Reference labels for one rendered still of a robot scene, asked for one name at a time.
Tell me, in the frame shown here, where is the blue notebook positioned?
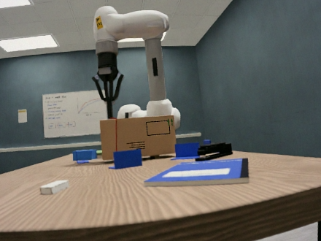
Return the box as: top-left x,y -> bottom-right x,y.
144,158 -> 250,187

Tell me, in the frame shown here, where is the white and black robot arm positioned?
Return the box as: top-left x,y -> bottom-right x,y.
93,6 -> 180,130

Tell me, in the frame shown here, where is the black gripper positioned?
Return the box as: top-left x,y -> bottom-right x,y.
92,53 -> 124,119

